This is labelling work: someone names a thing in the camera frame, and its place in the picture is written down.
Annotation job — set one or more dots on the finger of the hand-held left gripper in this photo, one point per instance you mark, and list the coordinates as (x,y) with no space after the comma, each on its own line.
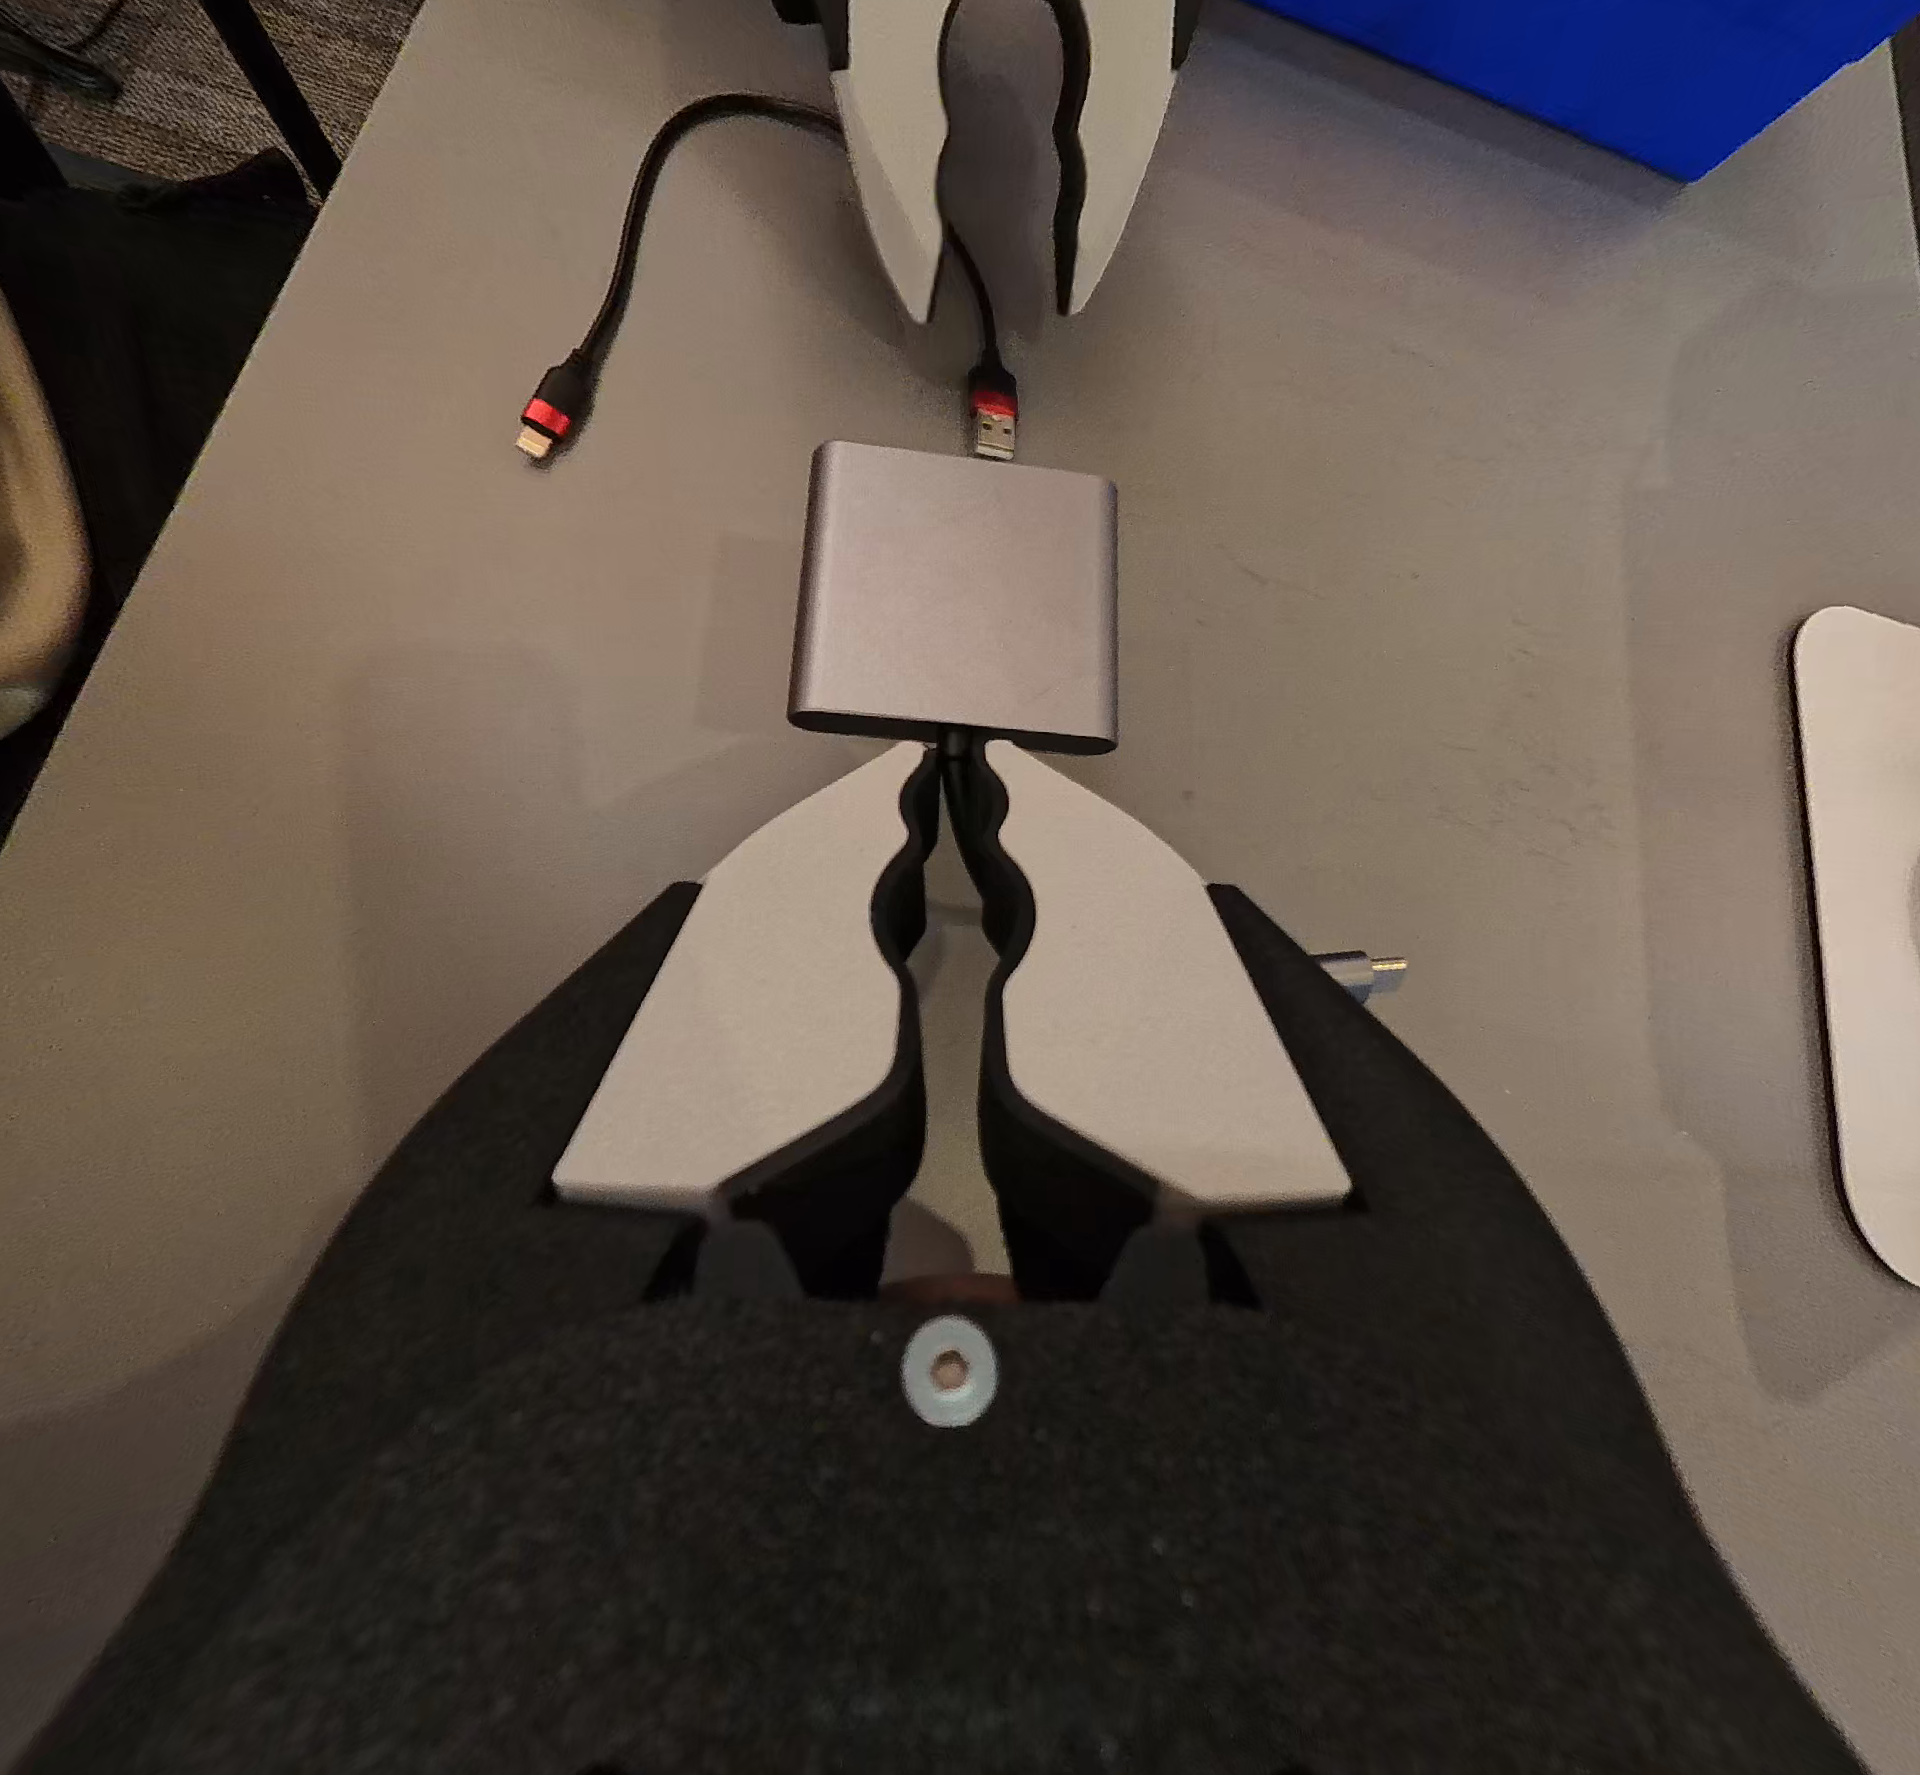
(1132,37)
(896,37)

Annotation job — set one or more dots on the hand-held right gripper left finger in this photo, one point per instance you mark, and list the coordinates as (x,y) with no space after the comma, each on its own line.
(753,1026)

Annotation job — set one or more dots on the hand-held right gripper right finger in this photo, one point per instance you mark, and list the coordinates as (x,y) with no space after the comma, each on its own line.
(1170,1026)

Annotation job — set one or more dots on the grey usb hub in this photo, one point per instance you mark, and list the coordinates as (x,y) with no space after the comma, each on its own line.
(955,589)

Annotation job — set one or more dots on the white document stand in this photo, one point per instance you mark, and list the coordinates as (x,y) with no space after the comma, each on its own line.
(1866,935)

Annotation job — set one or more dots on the person's tan trousers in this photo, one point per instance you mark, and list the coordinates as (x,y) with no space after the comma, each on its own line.
(38,530)

